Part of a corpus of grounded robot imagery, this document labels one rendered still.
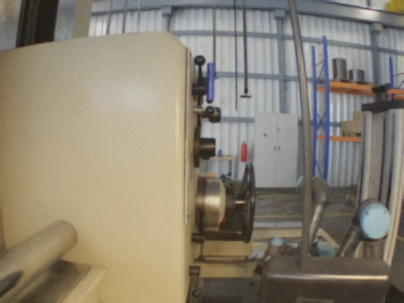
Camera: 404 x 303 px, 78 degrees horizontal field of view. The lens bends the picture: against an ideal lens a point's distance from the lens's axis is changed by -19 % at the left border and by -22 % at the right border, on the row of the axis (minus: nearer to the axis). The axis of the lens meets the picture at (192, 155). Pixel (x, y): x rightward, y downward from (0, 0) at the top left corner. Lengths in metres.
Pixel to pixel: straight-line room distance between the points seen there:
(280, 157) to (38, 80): 7.71
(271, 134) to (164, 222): 7.49
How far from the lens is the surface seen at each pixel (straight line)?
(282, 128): 8.30
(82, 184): 0.90
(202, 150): 1.07
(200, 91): 0.92
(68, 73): 0.93
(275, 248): 1.67
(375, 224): 1.13
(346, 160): 9.65
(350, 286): 0.77
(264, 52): 9.15
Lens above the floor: 1.61
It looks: 5 degrees down
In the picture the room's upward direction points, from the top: 1 degrees clockwise
